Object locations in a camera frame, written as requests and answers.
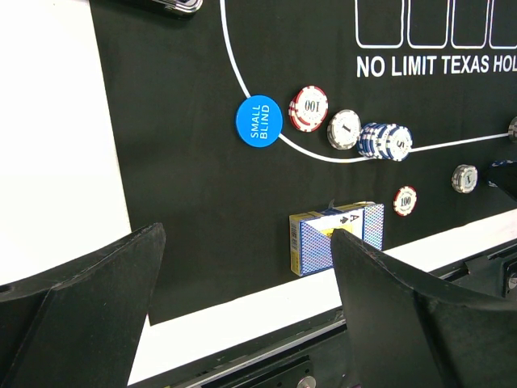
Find grey 1 chip stack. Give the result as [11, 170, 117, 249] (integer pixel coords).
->
[452, 164, 478, 194]

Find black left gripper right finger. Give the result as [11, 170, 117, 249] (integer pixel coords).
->
[331, 230, 516, 387]

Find blue chips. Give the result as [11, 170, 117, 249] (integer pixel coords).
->
[355, 123, 413, 162]

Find red 100 chip stack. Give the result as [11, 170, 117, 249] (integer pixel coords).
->
[393, 186, 418, 217]

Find blue small blind button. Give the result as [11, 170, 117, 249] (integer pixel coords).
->
[235, 95, 284, 148]

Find black poker table mat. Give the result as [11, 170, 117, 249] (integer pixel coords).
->
[90, 1, 516, 324]

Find blue playing card box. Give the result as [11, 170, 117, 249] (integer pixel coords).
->
[288, 201, 385, 277]

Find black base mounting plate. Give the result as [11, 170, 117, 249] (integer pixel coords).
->
[135, 240, 516, 387]

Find black chip carrying case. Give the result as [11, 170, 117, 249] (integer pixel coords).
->
[152, 0, 204, 17]

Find grey chips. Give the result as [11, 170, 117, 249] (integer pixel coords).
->
[327, 109, 362, 150]
[507, 117, 517, 143]

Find blue 5 chip stack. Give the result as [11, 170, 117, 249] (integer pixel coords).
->
[486, 159, 516, 191]

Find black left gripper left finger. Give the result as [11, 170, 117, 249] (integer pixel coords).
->
[1, 223, 166, 387]

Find red chips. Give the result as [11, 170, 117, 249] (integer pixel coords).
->
[288, 85, 329, 133]

